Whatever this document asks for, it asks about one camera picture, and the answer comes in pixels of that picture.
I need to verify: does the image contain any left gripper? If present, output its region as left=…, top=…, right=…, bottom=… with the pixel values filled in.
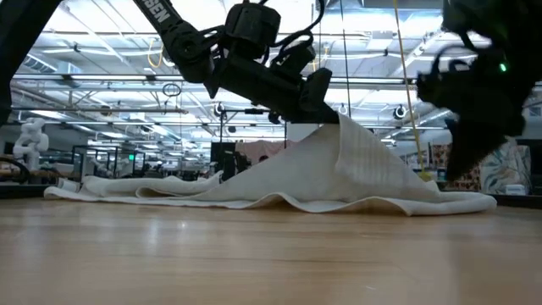
left=215, top=54, right=340, bottom=125

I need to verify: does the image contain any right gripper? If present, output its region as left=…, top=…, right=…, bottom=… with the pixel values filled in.
left=417, top=48, right=528, bottom=181

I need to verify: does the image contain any white checked towel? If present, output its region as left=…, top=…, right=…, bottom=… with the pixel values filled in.
left=44, top=113, right=497, bottom=217

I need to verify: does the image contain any brown patterned panel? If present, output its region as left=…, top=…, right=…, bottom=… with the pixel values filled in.
left=431, top=143, right=482, bottom=191

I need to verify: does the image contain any floral patterned panel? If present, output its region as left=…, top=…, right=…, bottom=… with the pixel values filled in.
left=482, top=139, right=533, bottom=196

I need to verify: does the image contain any pink cloth backdrop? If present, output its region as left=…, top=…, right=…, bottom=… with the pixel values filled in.
left=235, top=139, right=297, bottom=166

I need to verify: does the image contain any small black monitor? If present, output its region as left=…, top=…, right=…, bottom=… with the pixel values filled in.
left=210, top=141, right=237, bottom=181

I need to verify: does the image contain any black stand frame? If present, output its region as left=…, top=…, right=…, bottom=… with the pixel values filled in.
left=218, top=108, right=289, bottom=179

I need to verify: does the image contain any black cable with coil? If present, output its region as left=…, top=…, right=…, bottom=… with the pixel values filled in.
left=340, top=0, right=353, bottom=119

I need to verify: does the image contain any yellow cable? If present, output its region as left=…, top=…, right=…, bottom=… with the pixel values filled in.
left=392, top=0, right=433, bottom=182

